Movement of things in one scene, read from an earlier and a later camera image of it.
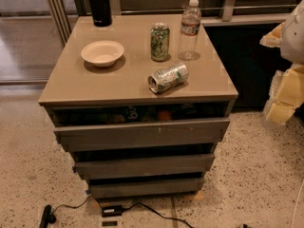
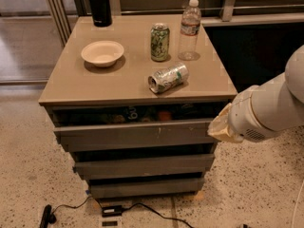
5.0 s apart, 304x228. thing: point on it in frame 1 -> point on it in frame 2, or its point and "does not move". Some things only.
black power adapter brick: [111, 211] does not move
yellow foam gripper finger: [275, 37] -> [259, 113]
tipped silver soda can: [168, 77] does not move
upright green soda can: [160, 42] does not move
